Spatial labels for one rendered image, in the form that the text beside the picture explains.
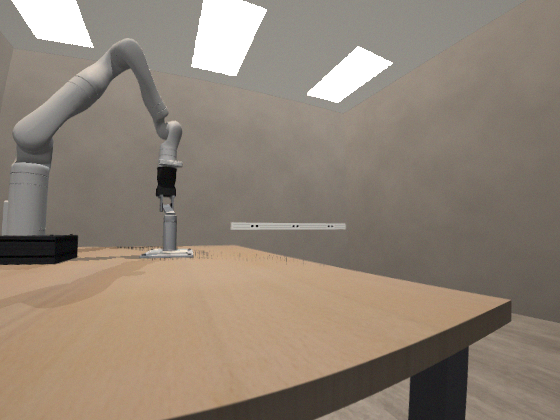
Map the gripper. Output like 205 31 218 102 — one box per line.
156 155 183 212

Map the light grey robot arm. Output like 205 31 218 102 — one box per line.
2 38 182 236

